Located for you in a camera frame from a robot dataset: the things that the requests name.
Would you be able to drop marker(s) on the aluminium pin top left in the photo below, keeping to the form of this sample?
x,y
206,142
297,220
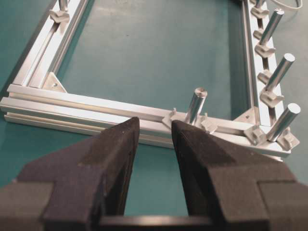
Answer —
x,y
63,5

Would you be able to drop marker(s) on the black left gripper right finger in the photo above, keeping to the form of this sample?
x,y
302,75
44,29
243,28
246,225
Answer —
x,y
239,189

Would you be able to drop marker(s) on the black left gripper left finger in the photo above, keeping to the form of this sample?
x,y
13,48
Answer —
x,y
70,189

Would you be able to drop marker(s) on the aluminium pin on bottom rail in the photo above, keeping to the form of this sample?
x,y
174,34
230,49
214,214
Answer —
x,y
196,105

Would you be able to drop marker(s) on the aluminium pin at right corner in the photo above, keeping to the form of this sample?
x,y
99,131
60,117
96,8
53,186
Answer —
x,y
286,118

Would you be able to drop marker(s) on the aluminium pin rail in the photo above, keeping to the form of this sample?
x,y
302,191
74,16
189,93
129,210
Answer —
x,y
271,26
285,63

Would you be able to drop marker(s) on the aluminium extrusion frame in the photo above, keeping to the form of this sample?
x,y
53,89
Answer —
x,y
105,61

